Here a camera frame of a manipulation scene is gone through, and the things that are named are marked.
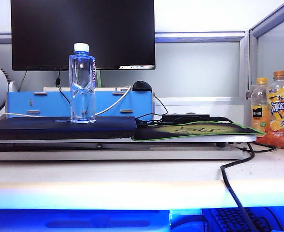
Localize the white cable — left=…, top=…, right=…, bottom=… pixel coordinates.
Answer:
left=0, top=84, right=132, bottom=117

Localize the blue wooden desk organizer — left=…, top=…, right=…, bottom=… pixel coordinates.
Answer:
left=6, top=86, right=156, bottom=119

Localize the thin black monitor cable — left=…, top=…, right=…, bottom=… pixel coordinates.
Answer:
left=55, top=70, right=72, bottom=107

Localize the thin black desk cable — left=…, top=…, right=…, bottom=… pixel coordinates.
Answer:
left=238, top=142, right=277, bottom=153

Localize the black computer mouse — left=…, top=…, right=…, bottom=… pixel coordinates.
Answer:
left=131, top=80, right=153, bottom=92

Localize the black green-edged mouse pad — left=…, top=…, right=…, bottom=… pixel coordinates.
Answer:
left=131, top=120, right=267, bottom=142

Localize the black computer monitor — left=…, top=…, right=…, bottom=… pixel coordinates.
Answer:
left=10, top=0, right=156, bottom=72

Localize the black closed laptop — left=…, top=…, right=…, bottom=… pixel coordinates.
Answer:
left=0, top=116, right=138, bottom=141

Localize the grey partition frame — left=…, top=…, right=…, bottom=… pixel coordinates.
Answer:
left=0, top=0, right=284, bottom=100

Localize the large iced tea bottle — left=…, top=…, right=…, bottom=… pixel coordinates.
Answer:
left=266, top=70, right=284, bottom=149

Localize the black keyboard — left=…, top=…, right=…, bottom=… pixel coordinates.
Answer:
left=201, top=207, right=282, bottom=232

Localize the black power adapter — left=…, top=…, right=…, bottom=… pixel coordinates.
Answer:
left=161, top=113, right=234, bottom=123

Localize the clear mineral water bottle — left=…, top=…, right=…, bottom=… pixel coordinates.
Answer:
left=69, top=43, right=97, bottom=124

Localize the thick black power cable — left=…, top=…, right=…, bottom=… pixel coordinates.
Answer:
left=220, top=141, right=264, bottom=232

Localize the blue keyboard tray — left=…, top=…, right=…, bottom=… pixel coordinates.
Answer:
left=0, top=209, right=170, bottom=232

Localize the small orange juice bottle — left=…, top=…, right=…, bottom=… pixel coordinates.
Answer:
left=250, top=77, right=270, bottom=139

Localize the black mouse cable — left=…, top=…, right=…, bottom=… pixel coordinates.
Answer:
left=135, top=92, right=169, bottom=126

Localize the white desk riser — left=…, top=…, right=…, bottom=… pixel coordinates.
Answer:
left=0, top=134, right=257, bottom=161

